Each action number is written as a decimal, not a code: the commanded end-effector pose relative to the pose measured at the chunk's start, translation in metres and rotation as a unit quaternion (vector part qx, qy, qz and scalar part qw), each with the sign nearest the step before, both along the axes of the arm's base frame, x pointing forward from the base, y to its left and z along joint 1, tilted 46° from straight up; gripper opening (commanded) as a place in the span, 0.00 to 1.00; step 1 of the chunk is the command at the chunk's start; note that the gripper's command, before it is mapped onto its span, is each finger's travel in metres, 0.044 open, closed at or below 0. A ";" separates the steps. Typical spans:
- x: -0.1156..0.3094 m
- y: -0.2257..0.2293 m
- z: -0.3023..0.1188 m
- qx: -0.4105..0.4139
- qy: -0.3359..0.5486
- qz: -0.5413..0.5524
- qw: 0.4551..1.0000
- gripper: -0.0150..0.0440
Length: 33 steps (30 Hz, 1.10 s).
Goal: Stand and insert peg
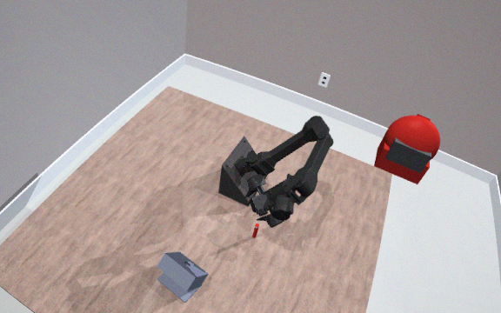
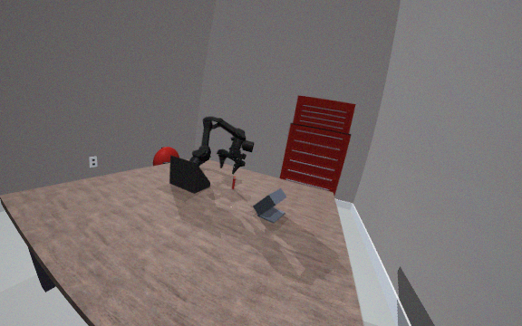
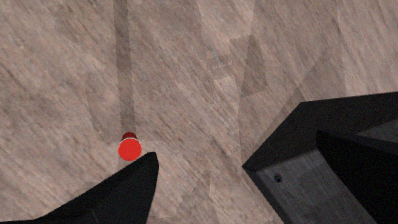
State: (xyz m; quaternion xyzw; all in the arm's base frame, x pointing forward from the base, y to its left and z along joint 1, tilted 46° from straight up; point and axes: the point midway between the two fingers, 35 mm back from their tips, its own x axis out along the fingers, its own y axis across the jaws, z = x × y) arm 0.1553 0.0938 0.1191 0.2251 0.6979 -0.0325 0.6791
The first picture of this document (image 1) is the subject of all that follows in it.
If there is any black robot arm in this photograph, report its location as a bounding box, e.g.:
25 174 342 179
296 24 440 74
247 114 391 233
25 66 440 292
234 116 334 221

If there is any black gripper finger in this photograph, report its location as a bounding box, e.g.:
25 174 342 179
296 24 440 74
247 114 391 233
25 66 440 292
245 184 257 198
257 214 271 224

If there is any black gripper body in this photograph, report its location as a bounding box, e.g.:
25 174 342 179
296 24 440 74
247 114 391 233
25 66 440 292
247 174 283 228

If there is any dark grey sloped panel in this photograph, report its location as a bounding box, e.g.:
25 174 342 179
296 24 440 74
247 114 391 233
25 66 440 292
157 252 209 303

